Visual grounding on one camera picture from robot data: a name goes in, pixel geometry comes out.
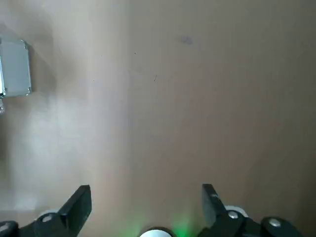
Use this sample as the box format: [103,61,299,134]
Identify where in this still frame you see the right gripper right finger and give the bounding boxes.
[196,183,303,237]

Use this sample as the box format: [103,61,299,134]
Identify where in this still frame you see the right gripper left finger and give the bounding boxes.
[0,184,92,237]

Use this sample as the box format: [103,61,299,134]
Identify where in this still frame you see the aluminium first-aid case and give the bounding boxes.
[0,38,33,98]

